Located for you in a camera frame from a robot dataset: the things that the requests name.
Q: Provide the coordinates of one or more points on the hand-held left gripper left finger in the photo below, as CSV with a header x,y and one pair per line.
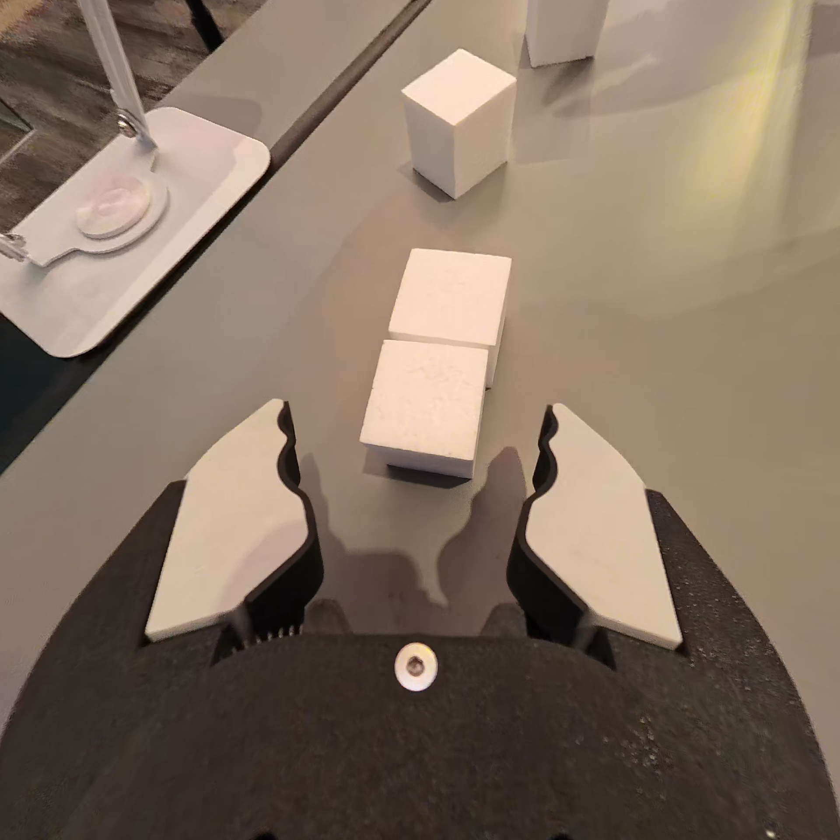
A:
x,y
229,538

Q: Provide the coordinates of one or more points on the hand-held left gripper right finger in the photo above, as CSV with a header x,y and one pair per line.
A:
x,y
604,544

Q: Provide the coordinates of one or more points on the white foam cube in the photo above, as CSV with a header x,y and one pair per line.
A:
x,y
453,295
459,118
564,33
426,407

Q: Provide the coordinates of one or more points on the white document stand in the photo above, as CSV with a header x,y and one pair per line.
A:
x,y
197,170

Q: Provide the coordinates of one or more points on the black floor stand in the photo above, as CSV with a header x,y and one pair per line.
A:
x,y
205,23

